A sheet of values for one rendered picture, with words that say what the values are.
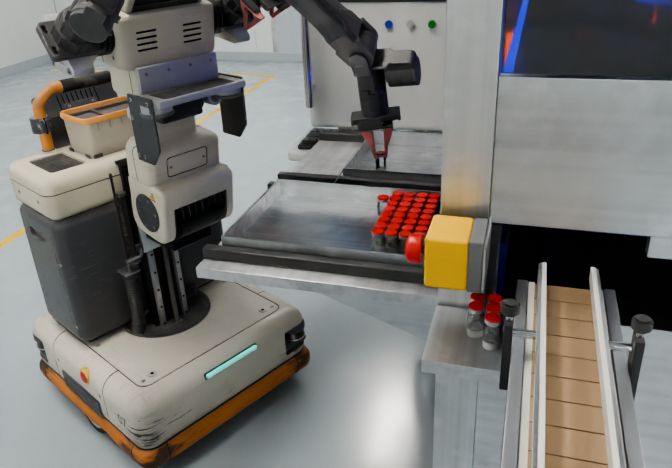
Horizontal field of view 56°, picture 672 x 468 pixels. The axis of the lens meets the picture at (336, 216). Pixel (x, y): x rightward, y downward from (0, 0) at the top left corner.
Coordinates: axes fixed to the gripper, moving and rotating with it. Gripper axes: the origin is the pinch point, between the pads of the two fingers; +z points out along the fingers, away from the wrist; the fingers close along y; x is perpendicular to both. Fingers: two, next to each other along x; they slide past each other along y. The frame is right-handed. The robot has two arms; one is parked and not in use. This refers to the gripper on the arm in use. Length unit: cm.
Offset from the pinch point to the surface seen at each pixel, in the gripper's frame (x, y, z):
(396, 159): 9.0, 3.1, 4.8
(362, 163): 6.8, -4.6, 4.0
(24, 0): 568, -379, -26
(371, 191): -14.7, -2.1, 2.2
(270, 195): -15.1, -21.8, 0.5
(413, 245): -56, 5, -7
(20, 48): 547, -389, 20
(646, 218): -56, 34, -7
